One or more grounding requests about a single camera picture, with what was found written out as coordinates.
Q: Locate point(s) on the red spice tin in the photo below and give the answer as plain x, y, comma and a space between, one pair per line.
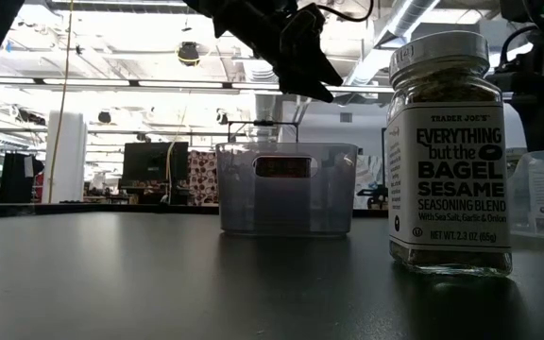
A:
283, 167

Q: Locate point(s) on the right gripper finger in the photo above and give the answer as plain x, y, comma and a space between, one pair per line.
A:
541, 123

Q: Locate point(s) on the silver ceiling duct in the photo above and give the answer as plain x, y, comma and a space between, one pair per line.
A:
409, 19

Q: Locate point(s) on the black gantry frame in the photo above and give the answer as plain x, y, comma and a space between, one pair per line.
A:
262, 123

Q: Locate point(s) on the black table frame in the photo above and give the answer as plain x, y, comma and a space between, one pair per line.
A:
111, 209

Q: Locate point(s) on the black ceiling dome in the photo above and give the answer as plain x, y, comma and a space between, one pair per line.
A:
188, 53

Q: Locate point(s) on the black cabinet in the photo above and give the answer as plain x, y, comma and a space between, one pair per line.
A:
17, 179

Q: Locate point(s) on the smoky clear plastic bin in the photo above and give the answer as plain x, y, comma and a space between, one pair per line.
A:
286, 208

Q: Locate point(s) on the long ceiling light bar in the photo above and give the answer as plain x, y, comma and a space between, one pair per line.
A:
88, 82

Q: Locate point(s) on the red dotted panel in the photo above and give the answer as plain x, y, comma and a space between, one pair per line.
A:
203, 177

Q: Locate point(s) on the black monitor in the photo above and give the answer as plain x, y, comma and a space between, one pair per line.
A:
149, 160

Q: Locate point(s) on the ribbed silver duct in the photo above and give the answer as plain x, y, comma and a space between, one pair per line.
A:
262, 113

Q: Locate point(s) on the white pillar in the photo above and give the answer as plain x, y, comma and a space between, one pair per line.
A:
64, 156

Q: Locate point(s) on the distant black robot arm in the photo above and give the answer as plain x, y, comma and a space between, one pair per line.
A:
373, 196

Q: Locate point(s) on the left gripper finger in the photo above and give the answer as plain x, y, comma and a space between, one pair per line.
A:
310, 42
305, 87

